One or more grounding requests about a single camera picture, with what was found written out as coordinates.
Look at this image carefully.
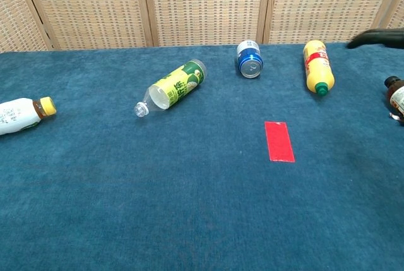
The yellow juice bottle green cap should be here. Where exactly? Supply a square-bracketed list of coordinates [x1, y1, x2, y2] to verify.
[302, 40, 336, 97]

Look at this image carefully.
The white label yellow cap bottle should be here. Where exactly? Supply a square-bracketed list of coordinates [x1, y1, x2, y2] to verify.
[0, 96, 57, 136]

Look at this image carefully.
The brown bottle black cap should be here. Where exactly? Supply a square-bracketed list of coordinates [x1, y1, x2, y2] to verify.
[384, 75, 404, 123]

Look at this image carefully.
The empty green label plastic bottle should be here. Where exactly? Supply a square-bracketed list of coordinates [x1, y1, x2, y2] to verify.
[133, 59, 208, 119]

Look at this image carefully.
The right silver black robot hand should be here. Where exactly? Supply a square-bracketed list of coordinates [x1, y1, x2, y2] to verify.
[347, 27, 404, 50]

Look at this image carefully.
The blue aluminium drink can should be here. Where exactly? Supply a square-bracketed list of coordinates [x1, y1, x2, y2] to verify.
[236, 40, 264, 79]

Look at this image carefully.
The blue table cloth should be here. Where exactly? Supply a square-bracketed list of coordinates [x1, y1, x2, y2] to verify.
[0, 42, 404, 271]

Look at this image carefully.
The woven folding screen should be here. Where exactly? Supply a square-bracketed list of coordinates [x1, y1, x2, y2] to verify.
[0, 0, 404, 53]

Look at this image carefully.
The red rectangular marker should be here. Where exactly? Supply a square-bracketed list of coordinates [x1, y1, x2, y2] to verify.
[264, 121, 296, 163]

